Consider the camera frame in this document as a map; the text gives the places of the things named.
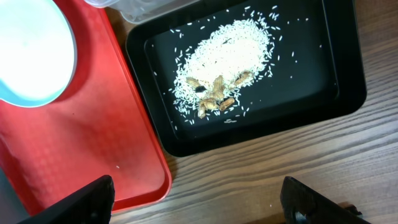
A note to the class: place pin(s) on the red plastic tray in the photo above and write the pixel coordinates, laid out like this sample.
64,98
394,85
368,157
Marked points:
97,127

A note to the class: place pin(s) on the clear plastic bin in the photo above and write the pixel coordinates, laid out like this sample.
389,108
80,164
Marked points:
140,11

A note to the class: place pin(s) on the light blue plate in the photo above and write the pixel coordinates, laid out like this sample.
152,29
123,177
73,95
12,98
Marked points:
38,52

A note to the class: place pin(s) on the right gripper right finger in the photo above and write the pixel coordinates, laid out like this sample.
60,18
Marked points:
301,204

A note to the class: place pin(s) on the rice and food scraps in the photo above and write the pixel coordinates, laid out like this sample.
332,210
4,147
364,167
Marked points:
253,56

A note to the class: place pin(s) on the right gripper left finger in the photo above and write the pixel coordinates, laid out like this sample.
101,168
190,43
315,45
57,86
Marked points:
92,204

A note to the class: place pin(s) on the black tray bin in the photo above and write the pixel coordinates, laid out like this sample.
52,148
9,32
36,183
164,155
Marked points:
346,89

